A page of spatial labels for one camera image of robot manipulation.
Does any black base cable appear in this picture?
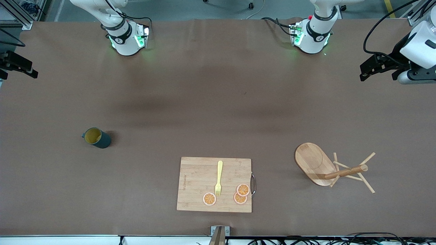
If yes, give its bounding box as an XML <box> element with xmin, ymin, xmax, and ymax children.
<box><xmin>116</xmin><ymin>12</ymin><xmax>153</xmax><ymax>34</ymax></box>
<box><xmin>262</xmin><ymin>17</ymin><xmax>294</xmax><ymax>36</ymax></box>

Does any brown table mat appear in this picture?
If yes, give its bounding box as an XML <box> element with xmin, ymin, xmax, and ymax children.
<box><xmin>0</xmin><ymin>18</ymin><xmax>436</xmax><ymax>237</ymax></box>

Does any black right base cable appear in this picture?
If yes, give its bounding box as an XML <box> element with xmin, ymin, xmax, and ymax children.
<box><xmin>116</xmin><ymin>12</ymin><xmax>153</xmax><ymax>34</ymax></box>

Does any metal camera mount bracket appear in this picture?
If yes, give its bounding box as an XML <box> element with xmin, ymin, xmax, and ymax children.
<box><xmin>211</xmin><ymin>225</ymin><xmax>231</xmax><ymax>245</ymax></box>

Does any white floor cable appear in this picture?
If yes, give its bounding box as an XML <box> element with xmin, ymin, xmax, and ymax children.
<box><xmin>246</xmin><ymin>0</ymin><xmax>265</xmax><ymax>20</ymax></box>

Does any black left base cable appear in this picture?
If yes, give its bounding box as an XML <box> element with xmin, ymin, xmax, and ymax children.
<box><xmin>262</xmin><ymin>17</ymin><xmax>294</xmax><ymax>36</ymax></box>

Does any teal cup yellow inside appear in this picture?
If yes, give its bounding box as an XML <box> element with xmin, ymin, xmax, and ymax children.
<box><xmin>82</xmin><ymin>127</ymin><xmax>112</xmax><ymax>149</ymax></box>

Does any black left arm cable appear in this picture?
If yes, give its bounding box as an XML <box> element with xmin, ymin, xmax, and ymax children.
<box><xmin>363</xmin><ymin>0</ymin><xmax>423</xmax><ymax>67</ymax></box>

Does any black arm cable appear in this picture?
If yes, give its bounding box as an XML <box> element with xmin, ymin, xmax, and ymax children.
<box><xmin>363</xmin><ymin>0</ymin><xmax>423</xmax><ymax>67</ymax></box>
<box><xmin>0</xmin><ymin>29</ymin><xmax>26</xmax><ymax>47</ymax></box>

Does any black cable bundle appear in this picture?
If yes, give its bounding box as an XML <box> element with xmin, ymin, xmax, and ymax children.
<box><xmin>249</xmin><ymin>232</ymin><xmax>436</xmax><ymax>245</ymax></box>

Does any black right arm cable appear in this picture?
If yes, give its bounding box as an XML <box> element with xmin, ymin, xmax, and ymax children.
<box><xmin>0</xmin><ymin>29</ymin><xmax>26</xmax><ymax>47</ymax></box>

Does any aluminium table edge rail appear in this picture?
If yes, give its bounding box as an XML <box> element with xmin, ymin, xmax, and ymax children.
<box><xmin>0</xmin><ymin>235</ymin><xmax>436</xmax><ymax>245</ymax></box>

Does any wooden mug tree rack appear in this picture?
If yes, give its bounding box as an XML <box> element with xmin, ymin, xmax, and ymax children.
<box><xmin>295</xmin><ymin>142</ymin><xmax>376</xmax><ymax>194</ymax></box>

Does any yellow plastic fork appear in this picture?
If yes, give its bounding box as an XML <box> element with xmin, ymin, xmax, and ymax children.
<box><xmin>215</xmin><ymin>161</ymin><xmax>223</xmax><ymax>197</ymax></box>

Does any bamboo cutting board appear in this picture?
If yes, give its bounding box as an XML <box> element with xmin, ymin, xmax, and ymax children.
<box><xmin>176</xmin><ymin>157</ymin><xmax>252</xmax><ymax>213</ymax></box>

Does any aluminium frame post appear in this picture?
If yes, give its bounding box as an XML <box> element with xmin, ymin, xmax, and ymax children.
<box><xmin>0</xmin><ymin>0</ymin><xmax>46</xmax><ymax>30</ymax></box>
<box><xmin>402</xmin><ymin>0</ymin><xmax>436</xmax><ymax>27</ymax></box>

